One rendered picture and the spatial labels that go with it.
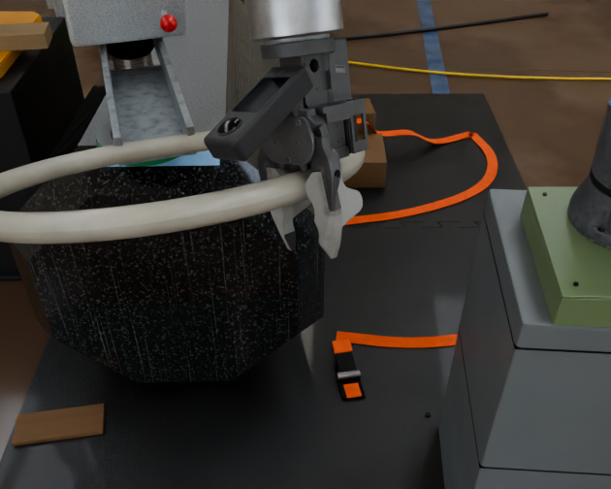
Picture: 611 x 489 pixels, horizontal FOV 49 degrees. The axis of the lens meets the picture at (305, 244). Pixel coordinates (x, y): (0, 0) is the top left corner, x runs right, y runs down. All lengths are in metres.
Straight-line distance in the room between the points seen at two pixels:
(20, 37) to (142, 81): 1.08
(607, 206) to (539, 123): 2.37
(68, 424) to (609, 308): 1.51
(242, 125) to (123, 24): 0.78
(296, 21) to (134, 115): 0.63
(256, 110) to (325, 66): 0.10
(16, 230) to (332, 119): 0.31
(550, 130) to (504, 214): 2.16
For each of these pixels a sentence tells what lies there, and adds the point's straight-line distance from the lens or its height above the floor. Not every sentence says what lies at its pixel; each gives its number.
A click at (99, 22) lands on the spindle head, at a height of 1.19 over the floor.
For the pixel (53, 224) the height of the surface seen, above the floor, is 1.29.
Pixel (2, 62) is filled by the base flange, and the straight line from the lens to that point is 2.34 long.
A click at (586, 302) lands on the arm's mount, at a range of 1.17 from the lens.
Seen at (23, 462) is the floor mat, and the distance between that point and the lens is 2.10.
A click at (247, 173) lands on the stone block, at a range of 1.62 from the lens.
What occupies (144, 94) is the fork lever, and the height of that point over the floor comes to 1.10.
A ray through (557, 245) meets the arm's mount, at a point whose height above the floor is 0.92.
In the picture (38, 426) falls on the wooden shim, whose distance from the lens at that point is 2.14.
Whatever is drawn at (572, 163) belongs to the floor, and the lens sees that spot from 3.31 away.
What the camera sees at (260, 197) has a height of 1.29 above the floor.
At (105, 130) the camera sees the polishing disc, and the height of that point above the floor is 0.90.
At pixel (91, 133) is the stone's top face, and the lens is 1.71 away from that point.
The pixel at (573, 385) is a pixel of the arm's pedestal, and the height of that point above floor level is 0.70.
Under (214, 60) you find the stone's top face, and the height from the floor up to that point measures 0.84.
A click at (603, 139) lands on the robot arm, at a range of 1.22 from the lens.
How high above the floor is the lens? 1.66
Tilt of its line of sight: 40 degrees down
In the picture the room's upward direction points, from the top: straight up
